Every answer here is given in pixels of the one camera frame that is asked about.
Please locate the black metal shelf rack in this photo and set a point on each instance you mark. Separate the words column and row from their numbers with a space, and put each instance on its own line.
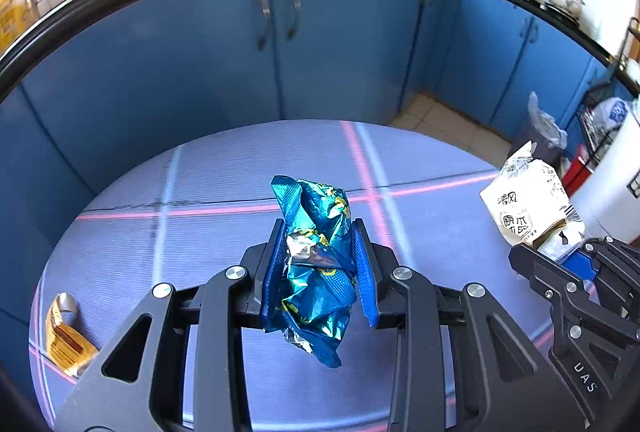
column 631, row 42

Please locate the white plastic bag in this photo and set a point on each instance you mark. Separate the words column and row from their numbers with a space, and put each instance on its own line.
column 612, row 112

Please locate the red plastic item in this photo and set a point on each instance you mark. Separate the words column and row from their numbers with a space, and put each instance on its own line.
column 577, row 165

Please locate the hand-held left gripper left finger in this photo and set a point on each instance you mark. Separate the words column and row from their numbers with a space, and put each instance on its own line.
column 270, row 277

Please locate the orange snack wrapper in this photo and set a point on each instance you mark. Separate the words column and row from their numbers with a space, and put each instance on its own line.
column 65, row 342

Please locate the grey trash bin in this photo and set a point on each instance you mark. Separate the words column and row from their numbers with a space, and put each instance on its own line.
column 535, row 142

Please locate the clear plastic bin bag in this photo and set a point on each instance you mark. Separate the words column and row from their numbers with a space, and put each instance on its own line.
column 547, row 125

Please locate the yellow packet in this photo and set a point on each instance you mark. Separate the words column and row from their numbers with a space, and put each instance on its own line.
column 12, row 12

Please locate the blue kitchen cabinet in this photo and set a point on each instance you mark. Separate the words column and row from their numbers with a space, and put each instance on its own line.
column 150, row 77

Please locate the white tissue packet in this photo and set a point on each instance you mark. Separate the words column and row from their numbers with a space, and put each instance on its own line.
column 525, row 207

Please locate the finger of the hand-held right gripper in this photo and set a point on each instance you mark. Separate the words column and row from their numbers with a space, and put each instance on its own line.
column 550, row 294
column 617, row 262

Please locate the blue foil snack wrapper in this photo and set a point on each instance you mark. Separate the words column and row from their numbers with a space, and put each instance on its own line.
column 320, row 252

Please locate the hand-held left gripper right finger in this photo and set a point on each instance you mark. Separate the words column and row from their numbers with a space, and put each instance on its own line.
column 365, row 282

